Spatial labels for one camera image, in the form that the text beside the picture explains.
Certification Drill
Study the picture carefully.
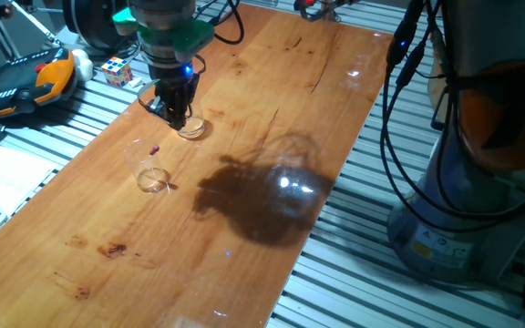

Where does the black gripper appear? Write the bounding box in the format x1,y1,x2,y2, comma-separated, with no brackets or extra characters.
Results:
149,63,201,132

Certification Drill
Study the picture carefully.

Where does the glass dropper red bulb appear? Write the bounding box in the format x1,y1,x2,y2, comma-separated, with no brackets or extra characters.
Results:
147,143,171,191

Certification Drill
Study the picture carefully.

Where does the clear glass beaker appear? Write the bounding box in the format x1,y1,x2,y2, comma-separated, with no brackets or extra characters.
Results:
173,102,207,140
123,138,171,195

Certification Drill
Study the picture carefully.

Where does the Rubik's cube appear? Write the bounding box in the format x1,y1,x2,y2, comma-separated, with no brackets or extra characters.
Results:
100,56,135,88

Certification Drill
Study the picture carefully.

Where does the white rounded toy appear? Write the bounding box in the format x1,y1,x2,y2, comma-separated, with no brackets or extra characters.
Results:
71,48,95,83

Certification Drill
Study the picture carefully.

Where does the black filament spool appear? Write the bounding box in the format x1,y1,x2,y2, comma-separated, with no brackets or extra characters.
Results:
61,0,139,54

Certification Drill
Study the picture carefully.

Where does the orange black teach pendant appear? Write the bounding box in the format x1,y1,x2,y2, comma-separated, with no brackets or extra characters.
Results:
0,46,77,122

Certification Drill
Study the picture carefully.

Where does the wooden board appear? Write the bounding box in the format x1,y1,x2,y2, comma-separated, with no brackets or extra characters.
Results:
0,2,394,328

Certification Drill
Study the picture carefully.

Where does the white paper sheet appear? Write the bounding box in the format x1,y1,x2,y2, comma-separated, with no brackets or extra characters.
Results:
0,144,59,254

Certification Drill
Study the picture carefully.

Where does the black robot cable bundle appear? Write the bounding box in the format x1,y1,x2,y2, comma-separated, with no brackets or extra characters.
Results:
193,0,525,233

